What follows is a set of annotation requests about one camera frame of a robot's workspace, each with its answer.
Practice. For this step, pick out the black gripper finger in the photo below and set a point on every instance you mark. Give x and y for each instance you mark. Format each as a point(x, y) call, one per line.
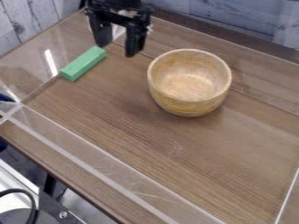
point(135, 39)
point(102, 29)

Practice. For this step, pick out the light wooden bowl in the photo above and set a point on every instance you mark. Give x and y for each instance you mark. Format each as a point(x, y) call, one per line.
point(188, 81)

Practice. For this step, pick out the green rectangular block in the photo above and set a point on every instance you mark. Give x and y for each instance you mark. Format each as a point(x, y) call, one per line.
point(83, 63)

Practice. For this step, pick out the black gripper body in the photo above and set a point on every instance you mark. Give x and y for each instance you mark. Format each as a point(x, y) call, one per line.
point(119, 12)

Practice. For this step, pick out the black metal bracket with bolt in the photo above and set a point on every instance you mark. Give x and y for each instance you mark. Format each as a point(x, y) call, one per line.
point(54, 213)

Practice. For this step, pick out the clear acrylic tray enclosure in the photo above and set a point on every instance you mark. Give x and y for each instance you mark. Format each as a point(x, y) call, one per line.
point(148, 167)

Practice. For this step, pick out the black table leg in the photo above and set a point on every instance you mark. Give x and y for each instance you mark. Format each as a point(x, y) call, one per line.
point(50, 185)

